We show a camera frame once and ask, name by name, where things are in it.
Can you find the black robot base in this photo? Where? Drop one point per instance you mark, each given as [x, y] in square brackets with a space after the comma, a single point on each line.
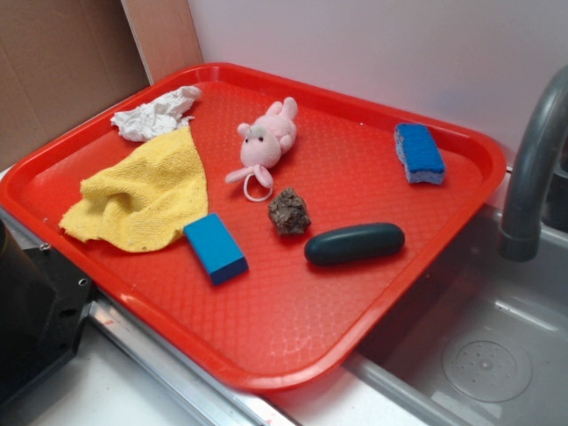
[44, 301]

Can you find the dark green plastic pickle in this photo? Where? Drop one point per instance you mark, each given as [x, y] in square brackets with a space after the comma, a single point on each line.
[354, 243]

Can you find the brown rock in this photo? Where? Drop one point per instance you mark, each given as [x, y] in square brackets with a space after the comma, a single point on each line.
[288, 213]

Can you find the red plastic tray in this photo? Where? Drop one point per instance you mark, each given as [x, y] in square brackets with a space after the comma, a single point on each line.
[284, 321]

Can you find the pink plush toy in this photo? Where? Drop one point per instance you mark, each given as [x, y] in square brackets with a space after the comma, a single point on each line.
[264, 143]

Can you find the blue rectangular block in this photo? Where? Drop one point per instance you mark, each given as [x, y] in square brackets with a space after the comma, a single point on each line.
[217, 250]

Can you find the yellow cloth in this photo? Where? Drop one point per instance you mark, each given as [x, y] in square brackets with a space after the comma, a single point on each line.
[142, 203]

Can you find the blue sponge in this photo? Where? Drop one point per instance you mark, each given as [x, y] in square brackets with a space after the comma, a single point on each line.
[419, 155]

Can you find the crumpled white paper towel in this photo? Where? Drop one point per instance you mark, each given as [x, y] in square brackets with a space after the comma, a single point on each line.
[160, 116]

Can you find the grey plastic sink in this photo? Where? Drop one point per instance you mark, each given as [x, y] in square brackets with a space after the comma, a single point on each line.
[477, 339]

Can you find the grey faucet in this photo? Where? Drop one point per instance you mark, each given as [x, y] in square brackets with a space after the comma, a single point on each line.
[537, 191]

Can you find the brown cardboard panel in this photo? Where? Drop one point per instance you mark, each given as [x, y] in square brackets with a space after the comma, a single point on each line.
[63, 62]

